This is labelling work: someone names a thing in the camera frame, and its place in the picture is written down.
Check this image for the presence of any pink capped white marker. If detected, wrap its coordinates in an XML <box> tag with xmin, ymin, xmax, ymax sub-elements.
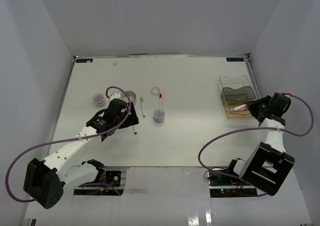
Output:
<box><xmin>230</xmin><ymin>104</ymin><xmax>248</xmax><ymax>112</ymax></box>

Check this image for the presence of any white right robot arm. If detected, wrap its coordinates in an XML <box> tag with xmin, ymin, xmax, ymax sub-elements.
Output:
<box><xmin>225</xmin><ymin>93</ymin><xmax>295</xmax><ymax>196</ymax></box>

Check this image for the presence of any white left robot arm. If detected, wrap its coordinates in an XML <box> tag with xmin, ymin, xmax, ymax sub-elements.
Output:
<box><xmin>23</xmin><ymin>99</ymin><xmax>139</xmax><ymax>209</ymax></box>

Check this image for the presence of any green capped white marker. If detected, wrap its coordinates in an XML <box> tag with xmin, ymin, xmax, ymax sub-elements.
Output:
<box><xmin>140</xmin><ymin>97</ymin><xmax>146</xmax><ymax>118</ymax></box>

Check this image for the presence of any large clear tape roll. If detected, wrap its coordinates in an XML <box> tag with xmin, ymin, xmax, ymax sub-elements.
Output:
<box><xmin>123</xmin><ymin>91</ymin><xmax>137</xmax><ymax>105</ymax></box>

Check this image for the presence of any clear cup of paperclips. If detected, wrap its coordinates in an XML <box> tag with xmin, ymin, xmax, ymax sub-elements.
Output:
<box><xmin>153</xmin><ymin>108</ymin><xmax>166</xmax><ymax>123</ymax></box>

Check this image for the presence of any clear tiered desk organizer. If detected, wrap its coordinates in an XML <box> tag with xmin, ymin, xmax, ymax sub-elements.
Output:
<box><xmin>219</xmin><ymin>75</ymin><xmax>256</xmax><ymax>119</ymax></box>

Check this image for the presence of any small clear tape roll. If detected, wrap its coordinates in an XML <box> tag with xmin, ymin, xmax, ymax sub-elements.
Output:
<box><xmin>151</xmin><ymin>86</ymin><xmax>161</xmax><ymax>96</ymax></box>

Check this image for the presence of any red capped white marker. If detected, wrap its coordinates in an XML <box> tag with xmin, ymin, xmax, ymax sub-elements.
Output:
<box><xmin>159</xmin><ymin>93</ymin><xmax>163</xmax><ymax>109</ymax></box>

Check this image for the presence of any blue label sticker right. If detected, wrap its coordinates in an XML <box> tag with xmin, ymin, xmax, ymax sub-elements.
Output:
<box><xmin>226</xmin><ymin>57</ymin><xmax>244</xmax><ymax>62</ymax></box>

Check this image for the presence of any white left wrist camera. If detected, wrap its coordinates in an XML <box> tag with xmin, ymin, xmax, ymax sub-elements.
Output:
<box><xmin>106</xmin><ymin>91</ymin><xmax>124</xmax><ymax>101</ymax></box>

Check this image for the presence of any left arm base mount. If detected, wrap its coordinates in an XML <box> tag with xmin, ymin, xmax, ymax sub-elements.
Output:
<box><xmin>73</xmin><ymin>170</ymin><xmax>126</xmax><ymax>196</ymax></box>

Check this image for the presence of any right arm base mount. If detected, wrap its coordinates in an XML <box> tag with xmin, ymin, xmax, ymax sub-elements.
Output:
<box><xmin>204</xmin><ymin>167</ymin><xmax>258</xmax><ymax>198</ymax></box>

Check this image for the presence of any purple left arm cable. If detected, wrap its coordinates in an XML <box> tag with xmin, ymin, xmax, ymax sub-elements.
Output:
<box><xmin>5</xmin><ymin>85</ymin><xmax>133</xmax><ymax>203</ymax></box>

